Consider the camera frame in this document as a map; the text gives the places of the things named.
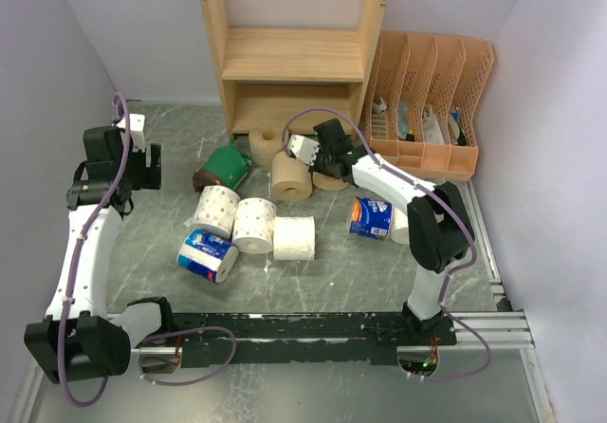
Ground white item in organizer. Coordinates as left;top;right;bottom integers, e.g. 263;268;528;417
372;98;388;116

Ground blue wrapped roll left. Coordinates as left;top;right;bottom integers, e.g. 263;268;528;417
176;229;239;284

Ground blue item in organizer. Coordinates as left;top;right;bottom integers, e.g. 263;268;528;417
396;101;414;141

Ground dark items in organizer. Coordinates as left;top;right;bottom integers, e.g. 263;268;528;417
448;105;468;146

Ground pink dotted roll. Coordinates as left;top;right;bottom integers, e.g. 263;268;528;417
232;197;276;254
184;185;241;240

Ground pink dotted roll left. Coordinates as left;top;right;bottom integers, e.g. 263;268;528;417
184;185;241;240

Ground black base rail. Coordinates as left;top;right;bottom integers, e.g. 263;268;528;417
141;311;456;368

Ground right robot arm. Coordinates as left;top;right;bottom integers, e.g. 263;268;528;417
313;119;478;345

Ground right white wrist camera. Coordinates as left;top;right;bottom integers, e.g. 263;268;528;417
287;135;320;167

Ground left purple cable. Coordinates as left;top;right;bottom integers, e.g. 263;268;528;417
56;91;131;407

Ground wooden two-tier shelf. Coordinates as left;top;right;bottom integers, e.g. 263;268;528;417
201;0;386;138

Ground papers in organizer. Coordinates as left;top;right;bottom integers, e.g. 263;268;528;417
421;105;445;145

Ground green brown paper roll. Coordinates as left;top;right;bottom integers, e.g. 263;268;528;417
192;140;251;193

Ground orange plastic file organizer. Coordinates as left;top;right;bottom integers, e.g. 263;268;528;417
361;31;494;181

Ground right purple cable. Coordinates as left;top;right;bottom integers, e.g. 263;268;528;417
281;106;492;382

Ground blue wrapped roll right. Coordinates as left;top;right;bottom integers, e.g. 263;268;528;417
349;196;393;240

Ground plain white roll right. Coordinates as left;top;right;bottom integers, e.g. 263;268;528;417
390;206;410;245

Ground plain white roll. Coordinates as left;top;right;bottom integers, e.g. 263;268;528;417
390;206;410;245
273;216;315;261

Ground pink dotted roll right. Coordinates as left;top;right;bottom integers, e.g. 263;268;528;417
232;197;276;254

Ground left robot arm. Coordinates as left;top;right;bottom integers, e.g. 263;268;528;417
24;123;177;384

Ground blue wrapped roll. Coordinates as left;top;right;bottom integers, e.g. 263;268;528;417
176;229;239;284
349;196;393;240

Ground beige paper roll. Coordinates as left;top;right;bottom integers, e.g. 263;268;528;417
270;151;312;201
248;126;283;171
312;172;349;192

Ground purple cable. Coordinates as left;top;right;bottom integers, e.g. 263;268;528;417
56;91;131;407
281;106;492;382

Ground plain white roll centre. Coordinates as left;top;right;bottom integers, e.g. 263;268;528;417
273;216;315;261

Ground aluminium extrusion rail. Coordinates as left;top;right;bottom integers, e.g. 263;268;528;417
445;182;535;350

